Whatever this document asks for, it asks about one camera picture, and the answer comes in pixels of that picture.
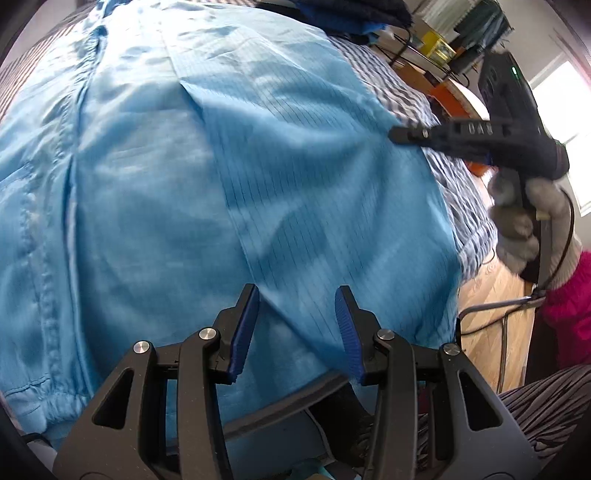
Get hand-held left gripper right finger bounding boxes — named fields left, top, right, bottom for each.
left=334, top=285, right=541, bottom=480

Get light blue work coat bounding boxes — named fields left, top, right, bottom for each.
left=0, top=0, right=462, bottom=437

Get person's right forearm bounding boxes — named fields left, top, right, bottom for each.
left=542, top=251, right=591, bottom=370

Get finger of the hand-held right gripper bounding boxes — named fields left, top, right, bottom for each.
left=389, top=123, right=451, bottom=153

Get blue folded garment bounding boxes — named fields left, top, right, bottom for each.
left=342, top=18, right=394, bottom=37

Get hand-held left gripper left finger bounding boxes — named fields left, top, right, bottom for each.
left=53, top=283, right=260, bottom=480

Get dark hanging clothes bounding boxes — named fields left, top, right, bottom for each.
left=455, top=0, right=509, bottom=51

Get person's striped trouser leg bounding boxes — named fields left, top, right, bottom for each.
left=416, top=364, right=591, bottom=462

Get blue white striped blanket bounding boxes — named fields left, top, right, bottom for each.
left=0, top=4, right=499, bottom=282

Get black folded puffer jacket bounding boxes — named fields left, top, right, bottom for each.
left=295, top=0, right=414, bottom=27

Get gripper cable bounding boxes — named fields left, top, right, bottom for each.
left=457, top=198, right=575, bottom=393

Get person's right hand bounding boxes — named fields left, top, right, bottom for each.
left=488, top=167, right=583, bottom=289

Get bright window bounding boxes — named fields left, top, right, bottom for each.
left=531, top=60, right=591, bottom=208

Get yellow box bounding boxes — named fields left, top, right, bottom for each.
left=422, top=31, right=455, bottom=63

